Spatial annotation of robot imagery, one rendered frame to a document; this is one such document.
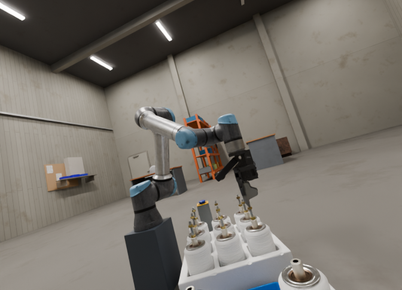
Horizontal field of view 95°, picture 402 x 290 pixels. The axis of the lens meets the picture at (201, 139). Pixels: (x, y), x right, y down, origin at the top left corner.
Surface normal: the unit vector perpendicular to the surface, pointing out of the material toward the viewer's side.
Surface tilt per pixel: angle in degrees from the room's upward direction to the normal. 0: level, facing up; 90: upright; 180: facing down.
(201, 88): 90
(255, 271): 90
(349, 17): 90
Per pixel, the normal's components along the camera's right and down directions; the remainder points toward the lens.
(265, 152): -0.26, -0.07
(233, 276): -0.01, -0.14
